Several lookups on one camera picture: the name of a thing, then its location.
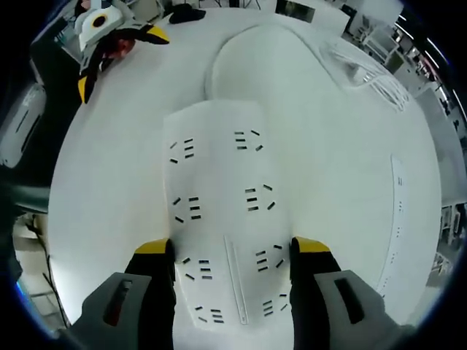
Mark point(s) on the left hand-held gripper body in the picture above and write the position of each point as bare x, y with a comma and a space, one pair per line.
96, 25

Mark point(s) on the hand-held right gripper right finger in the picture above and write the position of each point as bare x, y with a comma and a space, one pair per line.
317, 291

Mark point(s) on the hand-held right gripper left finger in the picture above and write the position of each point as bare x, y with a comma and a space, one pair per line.
146, 291

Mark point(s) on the white power strip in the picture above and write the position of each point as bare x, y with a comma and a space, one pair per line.
222, 204

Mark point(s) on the black object on desk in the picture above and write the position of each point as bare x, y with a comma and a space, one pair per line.
188, 15

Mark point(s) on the person's left hand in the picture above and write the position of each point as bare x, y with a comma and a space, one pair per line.
122, 47

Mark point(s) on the white worn device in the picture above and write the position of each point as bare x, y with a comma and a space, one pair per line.
20, 124

